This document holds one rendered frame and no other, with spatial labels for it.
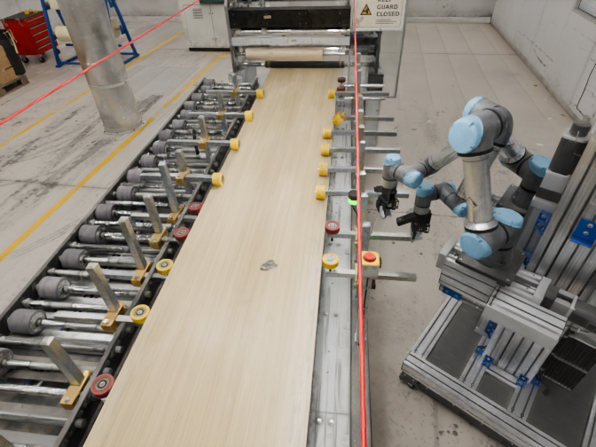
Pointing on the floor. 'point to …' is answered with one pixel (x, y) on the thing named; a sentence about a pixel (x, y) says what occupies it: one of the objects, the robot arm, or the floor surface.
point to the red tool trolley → (29, 34)
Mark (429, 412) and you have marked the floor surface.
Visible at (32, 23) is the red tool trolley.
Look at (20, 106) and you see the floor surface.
